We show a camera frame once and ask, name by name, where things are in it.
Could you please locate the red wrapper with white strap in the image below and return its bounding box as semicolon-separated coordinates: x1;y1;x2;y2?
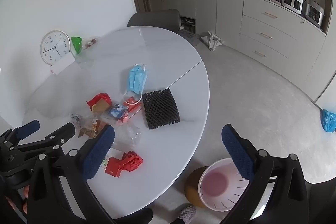
123;97;144;113

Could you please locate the red crumpled wrapper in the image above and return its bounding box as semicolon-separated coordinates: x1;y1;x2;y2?
86;93;112;109

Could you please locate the clear packet with red label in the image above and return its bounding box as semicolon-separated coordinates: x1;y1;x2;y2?
82;37;100;51

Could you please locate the beige sideboard cabinet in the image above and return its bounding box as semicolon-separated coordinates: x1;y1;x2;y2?
238;0;336;104

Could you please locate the silver crumpled wrapper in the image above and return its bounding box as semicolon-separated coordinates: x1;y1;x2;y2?
70;113;84;130

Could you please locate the black foam net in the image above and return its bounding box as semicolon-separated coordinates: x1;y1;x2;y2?
142;88;181;130

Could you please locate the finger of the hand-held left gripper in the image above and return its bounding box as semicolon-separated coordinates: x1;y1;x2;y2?
10;122;76;159
0;120;40;147

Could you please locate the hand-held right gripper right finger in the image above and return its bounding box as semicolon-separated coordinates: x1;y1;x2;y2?
221;124;309;224

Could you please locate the brown crumpled wrapper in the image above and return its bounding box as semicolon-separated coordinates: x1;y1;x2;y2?
78;119;108;138

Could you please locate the red card box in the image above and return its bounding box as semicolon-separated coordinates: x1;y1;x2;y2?
104;157;124;178

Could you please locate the yellow brown wrapper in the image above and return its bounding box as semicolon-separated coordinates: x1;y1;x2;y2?
91;99;113;113

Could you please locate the grey knitted shoe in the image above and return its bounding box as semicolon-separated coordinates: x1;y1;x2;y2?
176;204;197;224

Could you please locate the blue snack packet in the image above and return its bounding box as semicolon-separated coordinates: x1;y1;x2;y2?
108;104;129;119

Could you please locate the silver rice cooker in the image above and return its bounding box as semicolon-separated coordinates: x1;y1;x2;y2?
303;0;326;28

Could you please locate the person's left hand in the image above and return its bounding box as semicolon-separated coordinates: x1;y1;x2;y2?
6;185;29;214

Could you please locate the blue face mask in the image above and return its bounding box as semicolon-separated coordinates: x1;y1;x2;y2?
123;63;149;102

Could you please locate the pink and white waste bin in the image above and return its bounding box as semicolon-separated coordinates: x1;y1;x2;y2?
198;158;256;212

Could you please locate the red crumpled paper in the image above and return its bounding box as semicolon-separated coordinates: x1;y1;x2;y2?
119;151;144;172

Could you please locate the white round wall clock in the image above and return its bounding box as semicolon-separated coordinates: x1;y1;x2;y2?
40;30;71;66

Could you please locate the green packet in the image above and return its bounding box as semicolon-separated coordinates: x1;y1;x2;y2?
71;36;84;55

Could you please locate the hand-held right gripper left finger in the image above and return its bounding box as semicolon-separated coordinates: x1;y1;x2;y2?
26;124;116;224

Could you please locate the beige tote bag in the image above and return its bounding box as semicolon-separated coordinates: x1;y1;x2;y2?
201;31;225;52

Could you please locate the beige drawer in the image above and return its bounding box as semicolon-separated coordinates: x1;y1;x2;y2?
239;15;300;52
238;34;290;68
242;0;306;30

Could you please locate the grey chair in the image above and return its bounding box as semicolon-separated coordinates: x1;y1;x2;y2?
127;9;181;33

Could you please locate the clear plastic bag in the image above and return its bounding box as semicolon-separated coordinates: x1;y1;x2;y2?
112;124;142;147

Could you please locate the white printed card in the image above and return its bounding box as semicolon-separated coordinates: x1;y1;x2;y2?
100;147;123;169

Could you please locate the yellow stool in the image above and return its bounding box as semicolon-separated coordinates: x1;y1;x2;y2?
184;166;210;208

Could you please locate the blue plastic bag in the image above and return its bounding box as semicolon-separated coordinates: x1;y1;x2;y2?
321;109;336;132

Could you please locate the white paper note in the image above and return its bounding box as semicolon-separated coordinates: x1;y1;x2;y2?
50;55;76;75

